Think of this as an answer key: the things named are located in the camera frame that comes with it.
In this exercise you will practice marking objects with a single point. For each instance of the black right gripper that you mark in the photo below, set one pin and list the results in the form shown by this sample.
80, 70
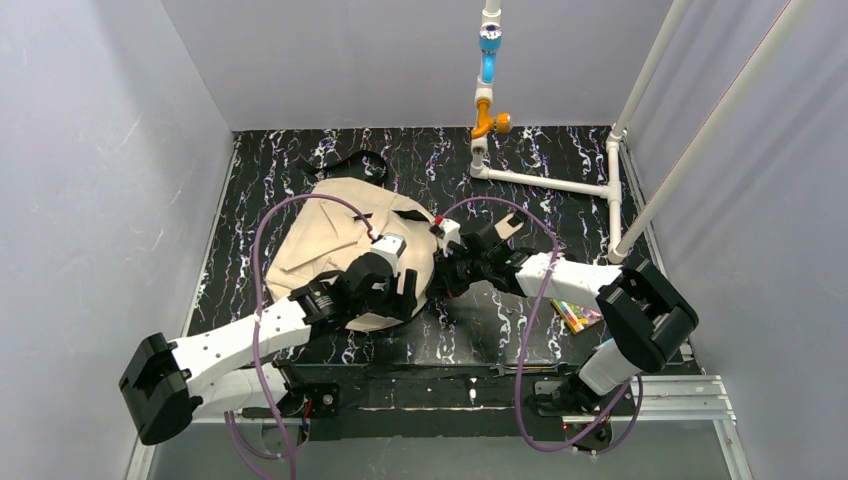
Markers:
457, 266

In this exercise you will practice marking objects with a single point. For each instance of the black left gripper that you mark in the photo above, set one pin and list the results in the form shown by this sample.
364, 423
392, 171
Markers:
405, 291

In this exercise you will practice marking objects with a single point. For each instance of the beige canvas backpack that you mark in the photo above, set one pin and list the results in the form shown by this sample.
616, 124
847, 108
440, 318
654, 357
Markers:
346, 213

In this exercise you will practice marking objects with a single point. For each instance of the colourful crayon box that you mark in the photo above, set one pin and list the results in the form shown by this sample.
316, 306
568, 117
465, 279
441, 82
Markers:
577, 318

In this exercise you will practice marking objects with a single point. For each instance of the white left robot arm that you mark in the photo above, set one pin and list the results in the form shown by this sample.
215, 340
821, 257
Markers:
169, 383

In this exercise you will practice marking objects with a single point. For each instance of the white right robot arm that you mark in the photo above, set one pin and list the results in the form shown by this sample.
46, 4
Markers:
647, 317

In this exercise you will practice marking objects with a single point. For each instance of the blue orange pipe fitting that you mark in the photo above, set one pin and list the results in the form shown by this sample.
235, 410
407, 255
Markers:
490, 39

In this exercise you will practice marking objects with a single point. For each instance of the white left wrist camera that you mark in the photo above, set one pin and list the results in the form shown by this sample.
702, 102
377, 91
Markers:
389, 247

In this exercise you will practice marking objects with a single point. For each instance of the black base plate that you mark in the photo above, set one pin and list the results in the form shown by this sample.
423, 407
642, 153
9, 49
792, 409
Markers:
415, 401

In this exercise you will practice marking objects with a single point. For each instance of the white PVC pipe frame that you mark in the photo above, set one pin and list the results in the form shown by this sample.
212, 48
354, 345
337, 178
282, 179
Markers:
705, 58

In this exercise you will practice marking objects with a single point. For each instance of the aluminium rail frame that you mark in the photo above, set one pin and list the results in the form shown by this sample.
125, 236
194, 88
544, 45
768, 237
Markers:
698, 398

